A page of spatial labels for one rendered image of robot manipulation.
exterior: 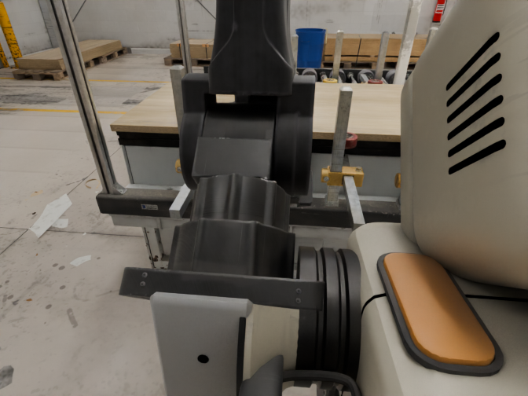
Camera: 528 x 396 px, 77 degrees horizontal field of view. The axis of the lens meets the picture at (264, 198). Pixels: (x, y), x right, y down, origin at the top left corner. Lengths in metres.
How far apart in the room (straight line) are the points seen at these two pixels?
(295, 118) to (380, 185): 1.19
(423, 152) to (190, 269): 0.15
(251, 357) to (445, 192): 0.12
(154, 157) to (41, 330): 0.99
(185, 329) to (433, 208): 0.14
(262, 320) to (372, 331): 0.05
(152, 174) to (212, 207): 1.30
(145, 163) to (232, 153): 1.27
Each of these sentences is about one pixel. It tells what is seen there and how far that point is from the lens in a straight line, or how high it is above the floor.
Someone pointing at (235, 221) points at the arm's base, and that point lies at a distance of 0.20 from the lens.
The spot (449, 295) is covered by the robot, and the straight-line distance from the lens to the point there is 0.18.
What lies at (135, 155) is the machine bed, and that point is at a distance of 1.50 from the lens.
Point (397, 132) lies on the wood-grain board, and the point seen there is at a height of 0.90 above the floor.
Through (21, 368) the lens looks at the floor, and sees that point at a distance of 1.87.
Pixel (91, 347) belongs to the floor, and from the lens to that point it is 1.79.
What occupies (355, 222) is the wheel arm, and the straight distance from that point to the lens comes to 0.91.
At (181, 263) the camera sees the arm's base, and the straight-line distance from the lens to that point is 0.21.
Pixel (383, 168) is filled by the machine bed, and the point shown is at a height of 0.75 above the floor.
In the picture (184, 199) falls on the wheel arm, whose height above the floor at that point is 0.84.
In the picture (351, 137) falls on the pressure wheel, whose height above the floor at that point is 0.90.
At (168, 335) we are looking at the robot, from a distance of 0.19.
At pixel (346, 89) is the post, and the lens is 1.03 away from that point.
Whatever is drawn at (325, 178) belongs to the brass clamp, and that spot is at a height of 0.82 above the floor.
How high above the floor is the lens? 1.35
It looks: 33 degrees down
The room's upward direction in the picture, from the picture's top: straight up
